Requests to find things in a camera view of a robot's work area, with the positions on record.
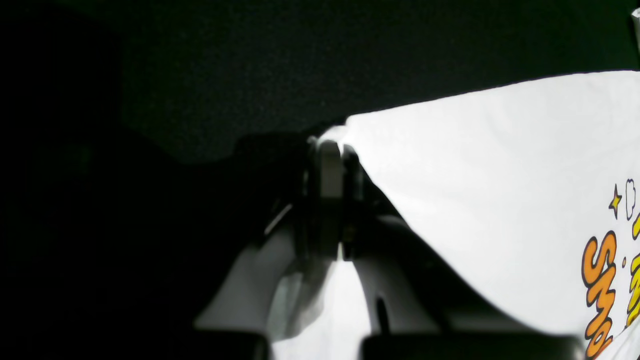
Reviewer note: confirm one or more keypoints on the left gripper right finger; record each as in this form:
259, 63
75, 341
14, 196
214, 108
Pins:
358, 223

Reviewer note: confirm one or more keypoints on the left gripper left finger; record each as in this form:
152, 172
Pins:
323, 195

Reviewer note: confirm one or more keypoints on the white printed t-shirt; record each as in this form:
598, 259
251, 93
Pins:
530, 192

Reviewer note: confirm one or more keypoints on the black table cloth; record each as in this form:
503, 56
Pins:
144, 141

